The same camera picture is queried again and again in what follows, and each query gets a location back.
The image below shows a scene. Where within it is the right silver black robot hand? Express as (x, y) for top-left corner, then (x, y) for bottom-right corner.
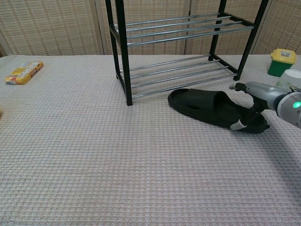
(228, 81), (289, 131)

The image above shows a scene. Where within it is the black slide sandal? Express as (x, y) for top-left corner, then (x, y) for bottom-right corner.
(167, 88), (270, 135)

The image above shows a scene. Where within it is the black metal shoe rack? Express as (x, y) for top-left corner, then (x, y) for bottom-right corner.
(105, 0), (269, 106)

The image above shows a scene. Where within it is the white paper cup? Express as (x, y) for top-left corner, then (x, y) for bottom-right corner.
(275, 69), (301, 91)

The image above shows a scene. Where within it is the green jar with yellow lid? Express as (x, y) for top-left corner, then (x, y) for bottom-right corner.
(268, 48), (298, 78)

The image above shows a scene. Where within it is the beige woven tablecloth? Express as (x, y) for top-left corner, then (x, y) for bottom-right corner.
(0, 54), (301, 226)

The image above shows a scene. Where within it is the beige woven folding screen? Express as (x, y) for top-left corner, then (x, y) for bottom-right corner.
(0, 0), (301, 57)

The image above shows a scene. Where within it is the yellow cardboard box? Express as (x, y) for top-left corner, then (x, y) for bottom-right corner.
(4, 61), (45, 86)

